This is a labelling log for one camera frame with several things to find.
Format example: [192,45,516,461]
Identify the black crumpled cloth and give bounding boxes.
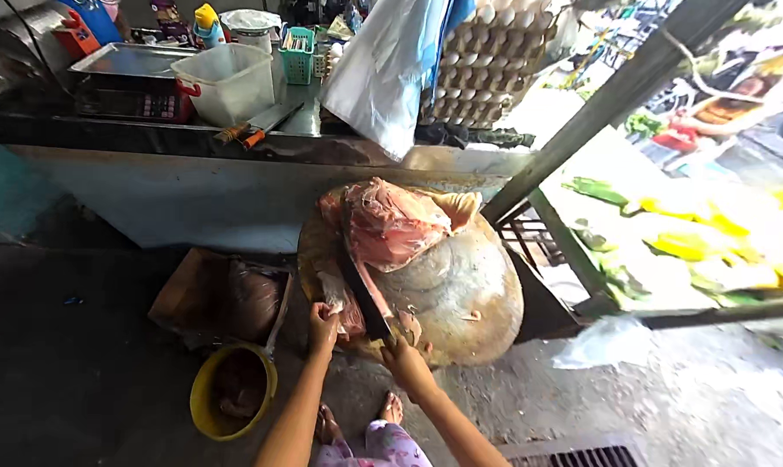
[415,122,471,150]

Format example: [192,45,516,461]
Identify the wooden vegetable stall table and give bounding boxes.
[527,125,783,332]

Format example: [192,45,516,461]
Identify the blue bottle with yellow cap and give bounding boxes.
[193,3,227,50]

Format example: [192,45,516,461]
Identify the pile of bagged vegetables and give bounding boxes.
[561,175,783,307]

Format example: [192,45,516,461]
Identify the white bucket with plastic cover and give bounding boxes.
[219,8,282,55]

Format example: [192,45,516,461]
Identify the red bag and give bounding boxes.
[652,109,701,154]

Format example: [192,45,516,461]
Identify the small pink meat piece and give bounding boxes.
[318,269,368,342]

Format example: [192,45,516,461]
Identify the white rope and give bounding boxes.
[662,29,766,105]

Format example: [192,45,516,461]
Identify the purple figured container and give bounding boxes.
[149,0,183,42]

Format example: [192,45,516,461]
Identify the red black weighing scale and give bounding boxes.
[72,71,196,125]

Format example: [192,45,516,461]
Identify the dark metal rack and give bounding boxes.
[497,198,569,268]

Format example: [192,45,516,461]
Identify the yellow bucket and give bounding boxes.
[189,342,278,442]

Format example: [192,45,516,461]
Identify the red plastic container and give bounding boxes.
[52,9,102,61]

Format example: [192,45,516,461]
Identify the crumpled clear plastic bag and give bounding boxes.
[551,316,655,371]

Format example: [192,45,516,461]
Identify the teal plastic sheet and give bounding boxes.
[0,134,67,245]

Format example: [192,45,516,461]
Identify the hanging white blue plastic bags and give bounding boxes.
[320,0,478,163]

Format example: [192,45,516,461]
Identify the rectangular metal tray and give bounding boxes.
[69,42,201,80]

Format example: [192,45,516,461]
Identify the person's left hand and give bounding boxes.
[308,301,341,359]

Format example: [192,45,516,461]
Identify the green plastic basket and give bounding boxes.
[279,26,316,86]

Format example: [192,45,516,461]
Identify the thin flat meat scrap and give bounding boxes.
[396,307,423,348]

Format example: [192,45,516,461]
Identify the knife with orange handle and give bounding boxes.
[242,102,305,151]

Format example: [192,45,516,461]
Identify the metal drain grate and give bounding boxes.
[498,433,650,467]

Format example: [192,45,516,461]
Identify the person's right forearm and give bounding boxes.
[416,387,513,467]

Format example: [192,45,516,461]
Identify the translucent white plastic container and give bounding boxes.
[171,43,276,128]

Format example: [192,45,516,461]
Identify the slanted wooden post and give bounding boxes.
[481,0,750,226]

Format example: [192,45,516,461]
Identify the round wooden chopping block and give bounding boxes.
[297,178,525,368]

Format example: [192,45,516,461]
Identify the large raw meat chunk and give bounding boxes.
[319,176,483,273]

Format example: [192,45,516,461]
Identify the large dark-bladed knife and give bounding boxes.
[339,201,397,346]

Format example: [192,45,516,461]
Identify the knife with brown wooden handle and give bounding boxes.
[214,104,295,145]

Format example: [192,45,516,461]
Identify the meat scrap pieces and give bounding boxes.
[216,383,262,419]

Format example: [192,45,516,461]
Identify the person's right hand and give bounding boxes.
[380,333,438,404]

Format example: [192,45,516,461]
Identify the person's left forearm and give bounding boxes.
[254,352,334,467]

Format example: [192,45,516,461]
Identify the brown cardboard box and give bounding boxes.
[147,247,295,356]

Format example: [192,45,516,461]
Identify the person's legs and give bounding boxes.
[313,390,435,467]

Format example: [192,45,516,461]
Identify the clear plastic bag of meat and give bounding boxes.
[226,258,290,346]

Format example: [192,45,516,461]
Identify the stack of egg trays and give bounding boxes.
[420,0,559,130]

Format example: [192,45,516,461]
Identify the long counter with metal edge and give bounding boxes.
[0,58,541,254]

